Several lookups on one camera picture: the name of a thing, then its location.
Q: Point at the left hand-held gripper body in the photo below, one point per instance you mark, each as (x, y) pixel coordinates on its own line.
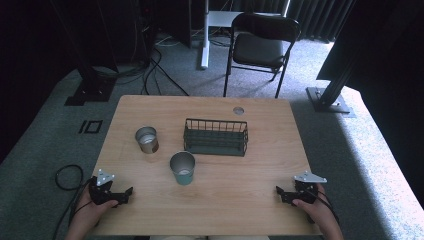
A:
(104, 193)

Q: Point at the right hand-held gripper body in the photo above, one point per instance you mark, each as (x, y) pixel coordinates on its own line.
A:
(305, 191)

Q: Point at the silver steel cup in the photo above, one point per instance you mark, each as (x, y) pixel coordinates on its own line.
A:
(147, 140)

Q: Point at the teal steel cup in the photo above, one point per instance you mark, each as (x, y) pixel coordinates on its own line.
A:
(182, 170)

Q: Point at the person's right hand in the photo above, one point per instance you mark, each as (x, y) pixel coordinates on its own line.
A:
(316, 210)

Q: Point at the person's left hand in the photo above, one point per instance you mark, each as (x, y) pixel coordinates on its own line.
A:
(90, 211)

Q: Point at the black metal stand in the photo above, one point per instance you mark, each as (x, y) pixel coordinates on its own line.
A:
(91, 90)
(328, 100)

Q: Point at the black folding chair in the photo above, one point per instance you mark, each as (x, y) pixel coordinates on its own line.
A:
(258, 50)

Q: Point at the black cabinet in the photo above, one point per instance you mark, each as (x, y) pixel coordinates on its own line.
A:
(175, 20)

